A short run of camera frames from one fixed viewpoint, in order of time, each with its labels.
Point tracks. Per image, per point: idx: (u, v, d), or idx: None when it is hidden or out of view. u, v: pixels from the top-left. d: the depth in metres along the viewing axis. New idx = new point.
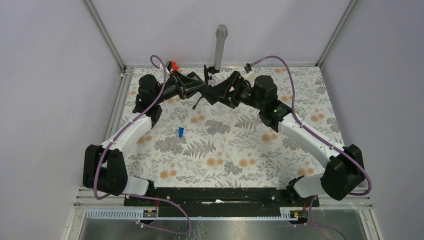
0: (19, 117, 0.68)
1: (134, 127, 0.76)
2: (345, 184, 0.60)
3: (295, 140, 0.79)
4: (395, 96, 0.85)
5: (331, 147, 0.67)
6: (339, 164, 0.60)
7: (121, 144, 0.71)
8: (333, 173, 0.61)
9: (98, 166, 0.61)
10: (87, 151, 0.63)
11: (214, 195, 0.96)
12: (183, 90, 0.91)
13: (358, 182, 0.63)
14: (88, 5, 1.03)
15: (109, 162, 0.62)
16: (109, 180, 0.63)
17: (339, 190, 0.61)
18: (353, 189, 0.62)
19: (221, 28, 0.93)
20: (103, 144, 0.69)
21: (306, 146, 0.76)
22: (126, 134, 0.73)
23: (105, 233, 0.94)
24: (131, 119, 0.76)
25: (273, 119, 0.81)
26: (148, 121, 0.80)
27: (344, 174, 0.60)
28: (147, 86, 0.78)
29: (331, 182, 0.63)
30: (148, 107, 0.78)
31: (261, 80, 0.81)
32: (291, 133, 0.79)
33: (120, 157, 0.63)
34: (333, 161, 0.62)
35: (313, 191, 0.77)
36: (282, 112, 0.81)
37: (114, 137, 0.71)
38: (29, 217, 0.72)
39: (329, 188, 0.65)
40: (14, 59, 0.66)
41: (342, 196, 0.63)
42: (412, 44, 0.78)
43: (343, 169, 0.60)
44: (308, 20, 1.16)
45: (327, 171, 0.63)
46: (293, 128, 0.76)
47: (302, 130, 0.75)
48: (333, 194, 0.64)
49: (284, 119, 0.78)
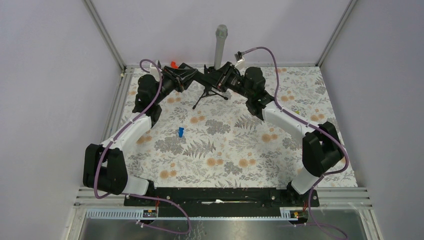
0: (19, 117, 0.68)
1: (134, 126, 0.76)
2: (321, 159, 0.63)
3: (277, 124, 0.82)
4: (395, 96, 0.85)
5: (307, 125, 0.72)
6: (314, 138, 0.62)
7: (121, 144, 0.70)
8: (309, 147, 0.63)
9: (99, 165, 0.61)
10: (88, 150, 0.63)
11: (214, 195, 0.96)
12: (179, 80, 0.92)
13: (337, 158, 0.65)
14: (88, 5, 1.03)
15: (109, 162, 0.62)
16: (110, 179, 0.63)
17: (318, 165, 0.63)
18: (331, 163, 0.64)
19: (221, 28, 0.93)
20: (104, 143, 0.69)
21: (286, 129, 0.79)
22: (126, 133, 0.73)
23: (105, 233, 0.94)
24: (132, 119, 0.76)
25: (257, 109, 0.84)
26: (148, 120, 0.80)
27: (319, 148, 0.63)
28: (146, 87, 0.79)
29: (308, 158, 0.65)
30: (147, 107, 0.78)
31: (252, 72, 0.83)
32: (273, 118, 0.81)
33: (120, 157, 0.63)
34: (308, 137, 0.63)
35: (307, 182, 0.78)
36: (266, 100, 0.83)
37: (114, 136, 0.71)
38: (29, 216, 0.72)
39: (308, 165, 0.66)
40: (15, 59, 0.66)
41: (321, 173, 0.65)
42: (411, 46, 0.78)
43: (317, 143, 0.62)
44: (309, 20, 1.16)
45: (304, 147, 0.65)
46: (274, 113, 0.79)
47: (282, 114, 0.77)
48: (312, 170, 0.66)
49: (267, 106, 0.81)
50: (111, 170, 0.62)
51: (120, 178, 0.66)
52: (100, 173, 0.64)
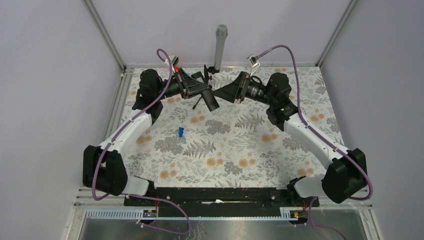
0: (19, 116, 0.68)
1: (134, 125, 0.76)
2: (345, 187, 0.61)
3: (298, 139, 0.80)
4: (395, 96, 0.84)
5: (334, 149, 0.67)
6: (341, 166, 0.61)
7: (120, 145, 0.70)
8: (334, 174, 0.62)
9: (97, 167, 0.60)
10: (85, 151, 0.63)
11: (214, 195, 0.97)
12: (185, 92, 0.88)
13: (359, 187, 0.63)
14: (88, 5, 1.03)
15: (108, 163, 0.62)
16: (108, 180, 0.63)
17: (340, 193, 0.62)
18: (354, 192, 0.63)
19: (221, 28, 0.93)
20: (101, 144, 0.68)
21: (308, 146, 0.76)
22: (125, 134, 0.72)
23: (105, 233, 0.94)
24: (131, 118, 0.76)
25: (279, 118, 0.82)
26: (148, 118, 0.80)
27: (345, 177, 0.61)
28: (147, 82, 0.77)
29: (332, 184, 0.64)
30: (148, 105, 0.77)
31: (277, 79, 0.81)
32: (294, 132, 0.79)
33: (118, 158, 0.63)
34: (335, 163, 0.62)
35: (316, 191, 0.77)
36: (289, 111, 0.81)
37: (112, 137, 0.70)
38: (29, 216, 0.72)
39: (329, 190, 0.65)
40: (15, 59, 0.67)
41: (341, 199, 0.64)
42: (411, 46, 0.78)
43: (344, 172, 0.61)
44: (309, 20, 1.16)
45: (329, 173, 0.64)
46: (298, 127, 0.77)
47: (307, 131, 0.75)
48: (332, 195, 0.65)
49: (290, 118, 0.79)
50: (110, 171, 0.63)
51: (119, 179, 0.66)
52: (99, 174, 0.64)
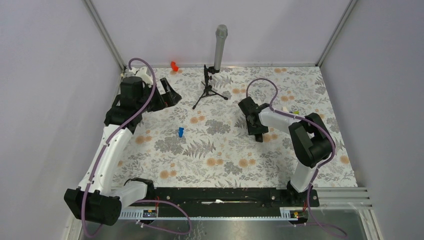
0: (18, 116, 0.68)
1: (110, 149, 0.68)
2: (308, 146, 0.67)
3: (274, 126, 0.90)
4: (395, 96, 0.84)
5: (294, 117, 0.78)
6: (299, 126, 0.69)
7: (101, 181, 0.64)
8: (295, 136, 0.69)
9: (82, 212, 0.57)
10: (66, 199, 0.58)
11: (214, 195, 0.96)
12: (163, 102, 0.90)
13: (327, 147, 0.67)
14: (88, 5, 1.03)
15: (93, 205, 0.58)
16: (99, 216, 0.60)
17: (306, 153, 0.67)
18: (321, 152, 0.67)
19: (221, 28, 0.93)
20: (81, 186, 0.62)
21: (281, 127, 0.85)
22: (103, 165, 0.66)
23: (105, 233, 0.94)
24: (105, 141, 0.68)
25: (255, 116, 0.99)
26: (126, 133, 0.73)
27: (305, 136, 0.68)
28: (129, 82, 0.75)
29: (299, 148, 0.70)
30: (129, 120, 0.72)
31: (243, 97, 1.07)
32: (268, 120, 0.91)
33: (102, 198, 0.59)
34: (294, 125, 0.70)
35: (304, 175, 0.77)
36: (261, 107, 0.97)
37: (91, 173, 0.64)
38: (29, 215, 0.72)
39: (300, 155, 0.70)
40: (14, 59, 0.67)
41: (311, 162, 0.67)
42: (411, 46, 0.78)
43: (302, 130, 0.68)
44: (308, 20, 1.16)
45: (293, 137, 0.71)
46: (268, 114, 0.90)
47: (275, 113, 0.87)
48: (304, 160, 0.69)
49: (262, 110, 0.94)
50: (98, 211, 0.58)
51: (112, 211, 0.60)
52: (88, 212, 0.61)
